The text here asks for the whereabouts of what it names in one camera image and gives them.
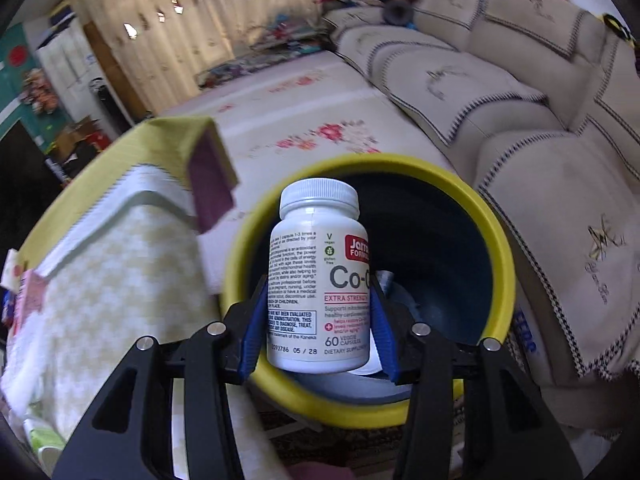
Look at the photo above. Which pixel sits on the beige sofa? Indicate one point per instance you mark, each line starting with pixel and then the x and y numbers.
pixel 450 95

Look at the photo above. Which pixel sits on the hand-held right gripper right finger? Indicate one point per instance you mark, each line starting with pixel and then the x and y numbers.
pixel 382 330

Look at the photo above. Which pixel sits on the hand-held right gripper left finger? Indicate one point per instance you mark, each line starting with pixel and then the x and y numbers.
pixel 250 330

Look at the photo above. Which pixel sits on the zigzag patterned tablecloth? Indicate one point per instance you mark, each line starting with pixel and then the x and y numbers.
pixel 125 270

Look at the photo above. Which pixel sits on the open cardboard boxes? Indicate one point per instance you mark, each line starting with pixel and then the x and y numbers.
pixel 80 132

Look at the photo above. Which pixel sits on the dark grey round cushion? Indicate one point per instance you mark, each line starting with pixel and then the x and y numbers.
pixel 397 10

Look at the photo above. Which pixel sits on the yellow black toy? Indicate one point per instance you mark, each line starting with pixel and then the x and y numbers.
pixel 612 25

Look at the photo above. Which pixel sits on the white supplement bottle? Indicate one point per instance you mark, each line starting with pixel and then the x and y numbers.
pixel 300 285

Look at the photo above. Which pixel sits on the beige curtain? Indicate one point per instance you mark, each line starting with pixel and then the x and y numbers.
pixel 190 35

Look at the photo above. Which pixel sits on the floral floor mat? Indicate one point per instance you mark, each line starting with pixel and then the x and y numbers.
pixel 300 110

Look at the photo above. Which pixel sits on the hanging flower decoration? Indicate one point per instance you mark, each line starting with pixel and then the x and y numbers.
pixel 37 90

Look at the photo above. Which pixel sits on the grey tower fan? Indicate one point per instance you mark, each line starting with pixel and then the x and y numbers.
pixel 105 100

